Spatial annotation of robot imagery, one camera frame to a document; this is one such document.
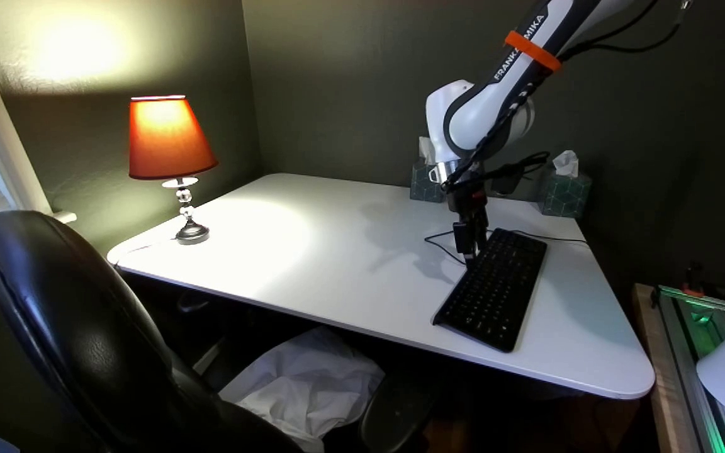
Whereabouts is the white plastic bag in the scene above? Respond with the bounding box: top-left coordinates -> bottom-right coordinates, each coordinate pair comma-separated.
216,324 -> 387,453

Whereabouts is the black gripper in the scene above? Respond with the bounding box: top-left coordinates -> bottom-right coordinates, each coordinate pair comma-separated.
445,174 -> 494,259

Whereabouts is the black computer keyboard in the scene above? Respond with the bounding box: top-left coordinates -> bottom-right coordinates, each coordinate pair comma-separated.
430,226 -> 552,356

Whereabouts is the teal tissue box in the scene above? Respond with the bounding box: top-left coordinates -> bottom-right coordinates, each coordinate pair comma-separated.
535,149 -> 593,221

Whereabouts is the green lit metal rail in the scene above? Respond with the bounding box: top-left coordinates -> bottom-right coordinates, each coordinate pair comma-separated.
655,283 -> 725,453

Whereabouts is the black office chair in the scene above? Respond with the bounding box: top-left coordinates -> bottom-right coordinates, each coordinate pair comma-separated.
0,210 -> 301,453

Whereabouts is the orange shade table lamp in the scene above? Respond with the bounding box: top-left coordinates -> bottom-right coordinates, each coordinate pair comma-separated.
124,94 -> 218,246

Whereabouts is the black keyboard cable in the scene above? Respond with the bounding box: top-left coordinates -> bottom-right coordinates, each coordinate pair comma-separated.
423,221 -> 590,269

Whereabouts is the orange strap on arm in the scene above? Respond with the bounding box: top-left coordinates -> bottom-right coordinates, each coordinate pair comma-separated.
501,27 -> 566,76

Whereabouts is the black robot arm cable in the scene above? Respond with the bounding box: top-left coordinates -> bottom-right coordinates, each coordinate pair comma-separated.
557,0 -> 694,66

